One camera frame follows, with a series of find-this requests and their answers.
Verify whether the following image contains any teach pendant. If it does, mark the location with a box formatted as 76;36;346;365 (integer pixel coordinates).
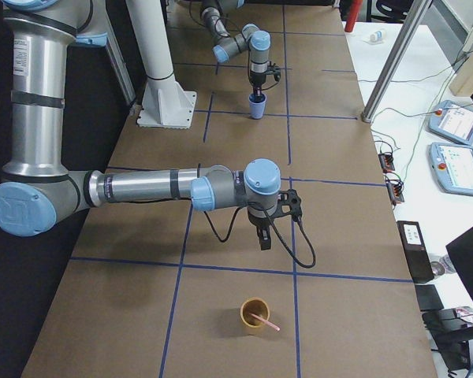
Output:
428;100;473;146
427;143;473;197

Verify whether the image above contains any brown paper table cover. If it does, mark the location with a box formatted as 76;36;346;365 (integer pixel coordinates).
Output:
21;4;438;378

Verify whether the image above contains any wooden cup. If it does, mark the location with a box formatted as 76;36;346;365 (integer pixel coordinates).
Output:
240;297;270;335

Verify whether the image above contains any blue ribbed cup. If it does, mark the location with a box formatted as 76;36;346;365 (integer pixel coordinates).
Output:
248;94;266;120

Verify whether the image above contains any pink chopstick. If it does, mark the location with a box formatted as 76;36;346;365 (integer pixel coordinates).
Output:
250;313;281;332

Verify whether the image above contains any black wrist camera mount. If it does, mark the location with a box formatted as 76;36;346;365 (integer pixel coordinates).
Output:
267;63;281;82
274;189;303;223

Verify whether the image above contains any near teach pendant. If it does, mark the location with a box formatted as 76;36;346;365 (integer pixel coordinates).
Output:
427;143;473;197

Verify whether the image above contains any far teach pendant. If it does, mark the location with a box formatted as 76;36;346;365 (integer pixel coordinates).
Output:
428;100;473;146

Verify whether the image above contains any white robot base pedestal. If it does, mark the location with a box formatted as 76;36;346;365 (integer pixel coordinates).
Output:
126;0;197;129

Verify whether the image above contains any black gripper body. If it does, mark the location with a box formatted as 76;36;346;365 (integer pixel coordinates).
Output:
248;71;266;88
247;206;276;229

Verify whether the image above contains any white bottle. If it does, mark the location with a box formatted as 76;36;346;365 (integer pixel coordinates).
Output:
369;29;385;43

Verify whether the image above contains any black flat device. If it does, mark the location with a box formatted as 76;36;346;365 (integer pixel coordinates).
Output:
415;284;444;312

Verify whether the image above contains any black connector block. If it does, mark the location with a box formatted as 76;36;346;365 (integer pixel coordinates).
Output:
385;179;404;206
378;152;395;173

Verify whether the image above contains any red cylinder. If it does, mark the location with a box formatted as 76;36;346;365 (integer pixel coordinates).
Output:
345;0;363;33

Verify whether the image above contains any aluminium frame post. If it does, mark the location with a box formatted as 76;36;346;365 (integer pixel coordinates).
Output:
361;0;432;124

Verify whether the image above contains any right black connector block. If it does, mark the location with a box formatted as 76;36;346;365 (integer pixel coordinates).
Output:
378;152;395;173

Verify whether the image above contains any left black connector block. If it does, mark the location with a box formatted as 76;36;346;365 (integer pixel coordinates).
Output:
385;179;404;206

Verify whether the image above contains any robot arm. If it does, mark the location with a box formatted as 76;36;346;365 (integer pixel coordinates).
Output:
0;6;277;255
199;1;274;103

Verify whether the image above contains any black box with white label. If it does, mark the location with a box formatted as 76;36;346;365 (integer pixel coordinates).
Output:
397;220;434;284

